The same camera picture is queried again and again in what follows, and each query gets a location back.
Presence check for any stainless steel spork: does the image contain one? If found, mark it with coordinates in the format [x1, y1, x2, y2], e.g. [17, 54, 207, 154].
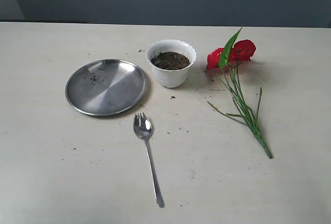
[133, 113, 165, 208]

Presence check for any white scalloped flower pot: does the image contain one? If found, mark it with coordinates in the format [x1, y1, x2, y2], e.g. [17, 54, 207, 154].
[145, 39, 197, 88]

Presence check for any artificial red flower stem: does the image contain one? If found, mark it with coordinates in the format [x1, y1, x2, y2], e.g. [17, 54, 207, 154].
[206, 27, 274, 159]

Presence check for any round stainless steel plate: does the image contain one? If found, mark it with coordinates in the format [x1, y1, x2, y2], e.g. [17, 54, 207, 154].
[65, 59, 148, 117]

